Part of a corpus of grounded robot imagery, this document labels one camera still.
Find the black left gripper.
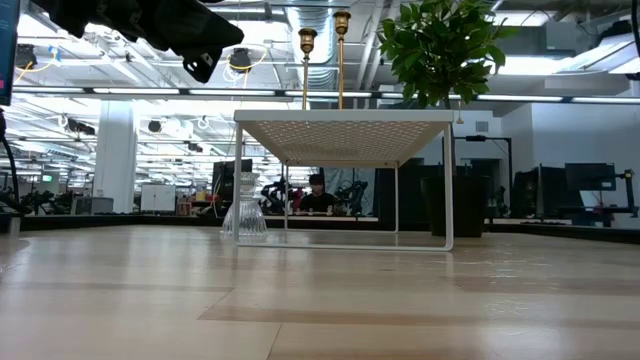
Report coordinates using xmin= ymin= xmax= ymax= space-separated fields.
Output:
xmin=29 ymin=0 xmax=246 ymax=84

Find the medium gold candlestick holder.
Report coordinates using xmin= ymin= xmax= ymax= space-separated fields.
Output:
xmin=298 ymin=27 xmax=319 ymax=111

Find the tall gold candlestick holder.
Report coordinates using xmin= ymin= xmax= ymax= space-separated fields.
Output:
xmin=332 ymin=9 xmax=352 ymax=111

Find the clear ribbed glass candle holder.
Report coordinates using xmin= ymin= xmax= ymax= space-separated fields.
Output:
xmin=220 ymin=171 xmax=269 ymax=239

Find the black ceiling device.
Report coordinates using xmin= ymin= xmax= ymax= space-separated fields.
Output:
xmin=229 ymin=47 xmax=254 ymax=74

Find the black background monitor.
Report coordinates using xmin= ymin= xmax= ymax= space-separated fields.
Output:
xmin=211 ymin=158 xmax=254 ymax=202

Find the white pillar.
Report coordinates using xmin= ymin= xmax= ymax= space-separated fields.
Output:
xmin=92 ymin=99 xmax=139 ymax=214

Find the white cabinet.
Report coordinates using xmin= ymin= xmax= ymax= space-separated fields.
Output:
xmin=139 ymin=183 xmax=177 ymax=214

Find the white perforated metal shelf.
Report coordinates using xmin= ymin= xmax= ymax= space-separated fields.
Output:
xmin=232 ymin=108 xmax=455 ymax=252

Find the blue screen computer monitor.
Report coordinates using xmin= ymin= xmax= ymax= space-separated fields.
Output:
xmin=0 ymin=0 xmax=22 ymax=107

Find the grey box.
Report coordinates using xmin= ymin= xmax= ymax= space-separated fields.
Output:
xmin=74 ymin=196 xmax=115 ymax=216

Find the person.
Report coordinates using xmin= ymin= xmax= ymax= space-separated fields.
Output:
xmin=298 ymin=173 xmax=339 ymax=216

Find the green leafy plant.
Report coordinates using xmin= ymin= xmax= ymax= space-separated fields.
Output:
xmin=377 ymin=0 xmax=519 ymax=110

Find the black monitor on desk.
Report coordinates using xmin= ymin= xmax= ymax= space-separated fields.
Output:
xmin=564 ymin=162 xmax=617 ymax=193

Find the silver ribbed ventilation duct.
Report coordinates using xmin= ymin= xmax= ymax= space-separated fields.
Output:
xmin=287 ymin=0 xmax=336 ymax=91

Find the black aluminium table frame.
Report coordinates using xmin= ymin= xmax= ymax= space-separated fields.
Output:
xmin=0 ymin=213 xmax=640 ymax=246

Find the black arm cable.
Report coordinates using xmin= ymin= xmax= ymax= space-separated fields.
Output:
xmin=0 ymin=107 xmax=21 ymax=211

